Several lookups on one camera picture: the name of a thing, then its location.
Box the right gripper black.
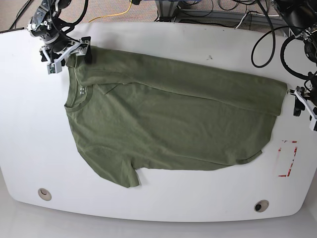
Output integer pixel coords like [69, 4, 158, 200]
[40, 36, 93, 64]

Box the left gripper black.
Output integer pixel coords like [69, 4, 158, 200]
[287, 86, 317, 118]

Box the olive green t-shirt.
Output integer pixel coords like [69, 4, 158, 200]
[65, 47, 288, 188]

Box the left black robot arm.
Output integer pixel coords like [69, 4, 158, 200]
[272, 0, 317, 105]

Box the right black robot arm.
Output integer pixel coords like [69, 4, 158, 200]
[27, 0, 89, 66]

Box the red tape rectangle marking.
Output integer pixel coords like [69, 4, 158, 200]
[275, 140, 298, 178]

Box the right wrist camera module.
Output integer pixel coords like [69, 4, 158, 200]
[47, 59, 65, 74]

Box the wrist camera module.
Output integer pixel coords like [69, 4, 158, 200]
[47, 59, 65, 74]
[309, 117, 317, 131]

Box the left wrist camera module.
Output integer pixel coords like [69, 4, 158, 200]
[309, 117, 317, 131]

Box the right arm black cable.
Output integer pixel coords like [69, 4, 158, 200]
[47, 0, 90, 34]

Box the yellow cable on floor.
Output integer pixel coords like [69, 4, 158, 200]
[89, 0, 132, 23]

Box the white cable on floor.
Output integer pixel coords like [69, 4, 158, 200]
[235, 12, 283, 29]

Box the right table cable grommet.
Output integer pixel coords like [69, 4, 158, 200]
[254, 200, 269, 213]

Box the table cable grommet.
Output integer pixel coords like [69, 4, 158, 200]
[254, 200, 269, 213]
[38, 188, 52, 201]

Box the grey aluminium frame rail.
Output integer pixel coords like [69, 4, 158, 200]
[156, 0, 290, 38]

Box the left table cable grommet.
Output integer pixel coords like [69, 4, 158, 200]
[38, 188, 52, 201]

